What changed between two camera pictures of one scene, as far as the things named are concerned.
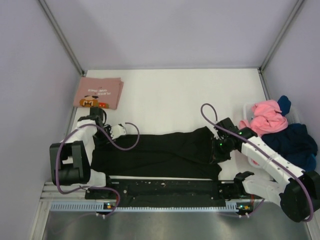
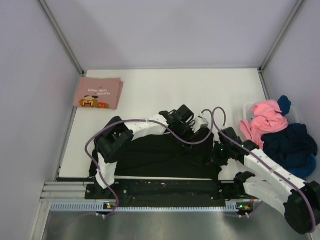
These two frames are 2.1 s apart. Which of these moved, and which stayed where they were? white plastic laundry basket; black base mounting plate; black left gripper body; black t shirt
Moved: black left gripper body
Stayed: black t shirt; white plastic laundry basket; black base mounting plate
